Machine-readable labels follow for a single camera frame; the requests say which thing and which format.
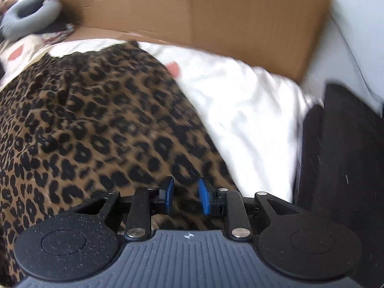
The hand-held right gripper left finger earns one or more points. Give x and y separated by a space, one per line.
169 192

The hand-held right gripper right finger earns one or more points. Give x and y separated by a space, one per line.
204 195

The leopard print skirt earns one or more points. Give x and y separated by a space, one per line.
90 111

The white printed blanket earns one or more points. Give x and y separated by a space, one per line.
255 111

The brown cardboard sheet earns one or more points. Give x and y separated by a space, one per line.
210 12

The floral cloth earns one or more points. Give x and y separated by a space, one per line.
57 34

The grey neck pillow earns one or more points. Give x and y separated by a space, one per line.
12 21

